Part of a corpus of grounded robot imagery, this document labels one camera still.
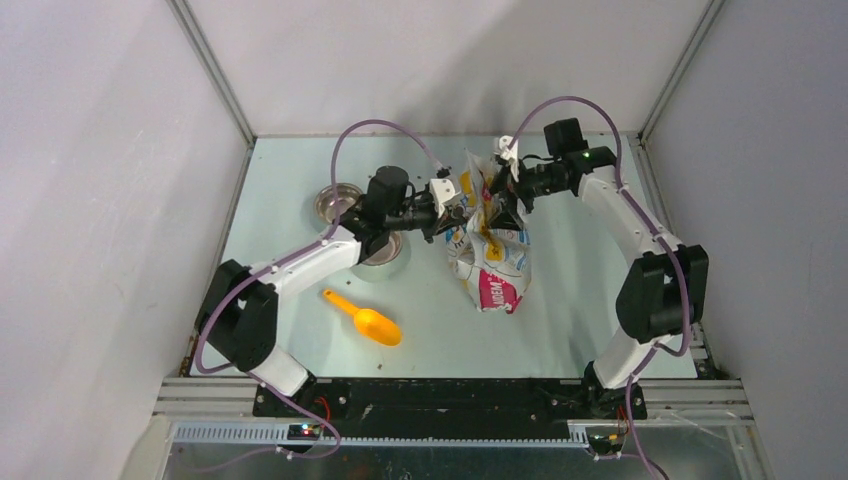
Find aluminium frame post left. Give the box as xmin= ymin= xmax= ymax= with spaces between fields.
xmin=166 ymin=0 xmax=257 ymax=148

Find orange plastic scoop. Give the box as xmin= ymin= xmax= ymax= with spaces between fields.
xmin=322 ymin=289 xmax=403 ymax=347

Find white yellow pet food bag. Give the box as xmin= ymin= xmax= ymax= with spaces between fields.
xmin=443 ymin=151 xmax=532 ymax=314

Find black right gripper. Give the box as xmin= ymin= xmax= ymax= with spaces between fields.
xmin=485 ymin=157 xmax=568 ymax=232

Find steel bowl in green stand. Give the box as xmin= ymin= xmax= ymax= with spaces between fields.
xmin=351 ymin=232 xmax=411 ymax=283

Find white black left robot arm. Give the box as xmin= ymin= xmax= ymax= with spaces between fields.
xmin=195 ymin=166 xmax=469 ymax=417

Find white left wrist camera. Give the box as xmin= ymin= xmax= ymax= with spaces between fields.
xmin=428 ymin=168 xmax=460 ymax=217

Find aluminium frame post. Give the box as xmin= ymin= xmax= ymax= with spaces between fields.
xmin=638 ymin=0 xmax=726 ymax=144
xmin=166 ymin=0 xmax=257 ymax=148

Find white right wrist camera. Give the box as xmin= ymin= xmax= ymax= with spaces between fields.
xmin=493 ymin=135 xmax=520 ymax=182

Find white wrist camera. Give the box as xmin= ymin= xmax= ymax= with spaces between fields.
xmin=493 ymin=135 xmax=520 ymax=182
xmin=428 ymin=168 xmax=460 ymax=217

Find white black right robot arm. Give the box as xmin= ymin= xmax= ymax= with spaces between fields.
xmin=491 ymin=118 xmax=709 ymax=418

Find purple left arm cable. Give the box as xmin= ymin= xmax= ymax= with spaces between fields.
xmin=193 ymin=119 xmax=446 ymax=462

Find small steel bowl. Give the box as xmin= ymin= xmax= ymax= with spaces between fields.
xmin=312 ymin=182 xmax=363 ymax=230

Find aluminium frame post right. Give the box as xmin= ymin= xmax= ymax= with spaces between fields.
xmin=638 ymin=0 xmax=726 ymax=144

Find grey slotted cable duct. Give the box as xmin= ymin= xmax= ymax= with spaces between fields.
xmin=173 ymin=422 xmax=589 ymax=448

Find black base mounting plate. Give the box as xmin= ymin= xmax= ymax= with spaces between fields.
xmin=253 ymin=377 xmax=647 ymax=440

